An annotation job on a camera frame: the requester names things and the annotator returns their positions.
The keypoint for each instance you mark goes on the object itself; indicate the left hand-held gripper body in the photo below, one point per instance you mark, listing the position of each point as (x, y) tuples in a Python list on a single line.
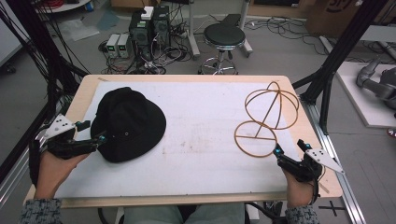
[(63, 145)]

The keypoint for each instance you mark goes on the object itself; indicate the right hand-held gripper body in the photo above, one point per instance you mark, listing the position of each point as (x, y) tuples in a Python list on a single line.
[(303, 169)]

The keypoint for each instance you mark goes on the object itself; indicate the black bucket hat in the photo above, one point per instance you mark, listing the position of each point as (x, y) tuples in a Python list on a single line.
[(129, 124)]

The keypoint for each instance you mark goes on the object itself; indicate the person's right hand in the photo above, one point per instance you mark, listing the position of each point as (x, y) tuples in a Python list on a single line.
[(297, 191)]

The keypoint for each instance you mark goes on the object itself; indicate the person's left hand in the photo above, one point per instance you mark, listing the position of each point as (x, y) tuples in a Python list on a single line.
[(55, 174)]

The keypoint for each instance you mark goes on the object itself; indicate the white floor board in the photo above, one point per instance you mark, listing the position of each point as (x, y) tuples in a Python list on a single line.
[(358, 102)]

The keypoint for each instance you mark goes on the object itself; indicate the white table mat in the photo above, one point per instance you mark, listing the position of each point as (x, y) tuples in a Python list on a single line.
[(199, 130)]

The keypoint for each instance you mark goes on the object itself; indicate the white power supply unit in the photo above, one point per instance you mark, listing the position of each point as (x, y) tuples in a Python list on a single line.
[(124, 45), (112, 45)]

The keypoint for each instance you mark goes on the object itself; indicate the black computer tower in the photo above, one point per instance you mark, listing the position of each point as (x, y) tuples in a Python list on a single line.
[(161, 26), (140, 34)]

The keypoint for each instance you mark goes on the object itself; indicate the person's legs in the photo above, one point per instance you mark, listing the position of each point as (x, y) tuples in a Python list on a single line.
[(183, 214)]

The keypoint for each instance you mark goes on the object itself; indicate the black round stool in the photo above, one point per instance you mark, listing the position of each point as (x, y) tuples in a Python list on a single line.
[(224, 35)]

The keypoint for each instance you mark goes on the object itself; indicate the white box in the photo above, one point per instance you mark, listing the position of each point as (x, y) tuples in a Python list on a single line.
[(147, 12)]

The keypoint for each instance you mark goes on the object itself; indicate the cardboard box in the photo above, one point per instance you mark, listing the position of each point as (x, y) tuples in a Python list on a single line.
[(348, 15)]

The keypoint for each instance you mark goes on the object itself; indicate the aluminium rail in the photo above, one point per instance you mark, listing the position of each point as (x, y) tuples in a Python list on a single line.
[(15, 180), (336, 161)]

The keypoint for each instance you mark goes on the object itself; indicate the black metal frame post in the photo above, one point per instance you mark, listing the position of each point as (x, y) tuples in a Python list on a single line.
[(337, 53)]

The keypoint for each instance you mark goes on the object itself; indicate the white desk frame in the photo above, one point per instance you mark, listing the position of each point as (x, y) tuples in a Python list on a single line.
[(194, 31)]

